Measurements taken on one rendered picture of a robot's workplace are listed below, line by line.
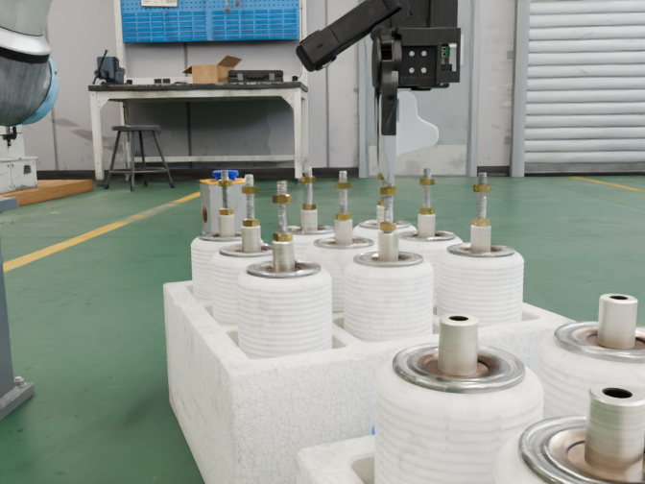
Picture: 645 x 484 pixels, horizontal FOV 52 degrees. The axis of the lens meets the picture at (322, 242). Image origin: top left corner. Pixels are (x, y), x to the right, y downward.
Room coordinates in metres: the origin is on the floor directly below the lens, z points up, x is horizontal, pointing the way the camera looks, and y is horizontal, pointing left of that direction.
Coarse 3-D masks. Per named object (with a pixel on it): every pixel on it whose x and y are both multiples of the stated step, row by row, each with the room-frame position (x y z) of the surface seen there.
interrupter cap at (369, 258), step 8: (360, 256) 0.70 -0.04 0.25; (368, 256) 0.70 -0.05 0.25; (376, 256) 0.70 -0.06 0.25; (400, 256) 0.70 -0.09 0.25; (408, 256) 0.70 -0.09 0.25; (416, 256) 0.69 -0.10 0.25; (360, 264) 0.67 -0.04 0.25; (368, 264) 0.66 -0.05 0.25; (376, 264) 0.65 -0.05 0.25; (384, 264) 0.65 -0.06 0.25; (392, 264) 0.65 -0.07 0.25; (400, 264) 0.65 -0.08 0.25; (408, 264) 0.66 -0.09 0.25; (416, 264) 0.66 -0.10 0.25
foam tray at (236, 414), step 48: (192, 288) 0.90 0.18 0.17; (192, 336) 0.71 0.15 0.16; (336, 336) 0.65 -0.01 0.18; (432, 336) 0.64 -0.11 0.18; (480, 336) 0.64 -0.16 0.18; (528, 336) 0.66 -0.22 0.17; (192, 384) 0.72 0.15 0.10; (240, 384) 0.55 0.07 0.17; (288, 384) 0.56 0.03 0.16; (336, 384) 0.58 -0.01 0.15; (192, 432) 0.74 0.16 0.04; (240, 432) 0.55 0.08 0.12; (288, 432) 0.56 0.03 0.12; (336, 432) 0.58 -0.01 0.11; (240, 480) 0.55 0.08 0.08; (288, 480) 0.56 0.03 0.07
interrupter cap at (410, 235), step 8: (400, 232) 0.86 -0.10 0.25; (408, 232) 0.86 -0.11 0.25; (416, 232) 0.86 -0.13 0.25; (440, 232) 0.86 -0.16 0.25; (448, 232) 0.85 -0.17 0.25; (408, 240) 0.82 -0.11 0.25; (416, 240) 0.81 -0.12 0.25; (424, 240) 0.81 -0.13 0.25; (432, 240) 0.81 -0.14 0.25; (440, 240) 0.81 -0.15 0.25
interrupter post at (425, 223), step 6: (420, 216) 0.84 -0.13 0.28; (426, 216) 0.83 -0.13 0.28; (432, 216) 0.83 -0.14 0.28; (420, 222) 0.84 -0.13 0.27; (426, 222) 0.83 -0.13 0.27; (432, 222) 0.83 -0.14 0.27; (420, 228) 0.84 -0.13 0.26; (426, 228) 0.83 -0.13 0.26; (432, 228) 0.83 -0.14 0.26; (420, 234) 0.84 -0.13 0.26; (426, 234) 0.83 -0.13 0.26; (432, 234) 0.83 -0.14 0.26
